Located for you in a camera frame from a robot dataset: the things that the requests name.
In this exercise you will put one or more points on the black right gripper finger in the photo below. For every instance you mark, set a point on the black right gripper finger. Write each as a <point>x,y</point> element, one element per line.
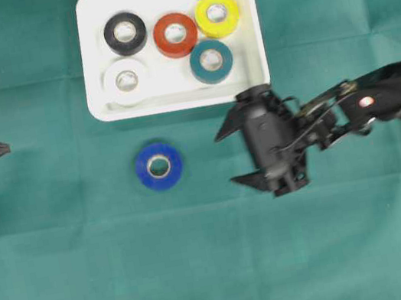
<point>233,122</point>
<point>255,180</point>

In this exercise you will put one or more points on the black tape roll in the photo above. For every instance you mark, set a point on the black tape roll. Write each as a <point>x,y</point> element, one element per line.
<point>131,46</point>

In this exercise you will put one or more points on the white tape roll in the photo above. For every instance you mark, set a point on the white tape roll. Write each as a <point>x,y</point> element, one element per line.
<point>127,82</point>

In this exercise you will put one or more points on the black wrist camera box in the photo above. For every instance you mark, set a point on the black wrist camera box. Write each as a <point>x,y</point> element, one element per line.
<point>265,137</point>

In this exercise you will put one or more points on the blue tape roll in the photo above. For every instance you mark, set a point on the blue tape roll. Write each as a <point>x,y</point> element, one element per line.
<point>159,166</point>

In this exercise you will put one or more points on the white rectangular plastic tray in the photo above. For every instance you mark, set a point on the white rectangular plastic tray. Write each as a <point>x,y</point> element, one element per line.
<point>173,87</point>

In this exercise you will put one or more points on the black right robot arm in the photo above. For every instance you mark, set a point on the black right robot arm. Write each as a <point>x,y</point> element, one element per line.
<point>376,95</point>

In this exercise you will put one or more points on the teal green tape roll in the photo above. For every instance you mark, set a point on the teal green tape roll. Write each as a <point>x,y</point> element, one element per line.
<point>202,73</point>

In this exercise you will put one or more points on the red tape roll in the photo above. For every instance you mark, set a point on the red tape roll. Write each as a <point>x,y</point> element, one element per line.
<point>175,49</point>

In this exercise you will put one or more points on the yellow tape roll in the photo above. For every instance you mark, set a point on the yellow tape roll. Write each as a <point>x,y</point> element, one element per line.
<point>217,18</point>

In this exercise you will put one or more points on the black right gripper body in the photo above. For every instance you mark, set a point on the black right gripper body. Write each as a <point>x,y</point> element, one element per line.
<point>312,124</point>

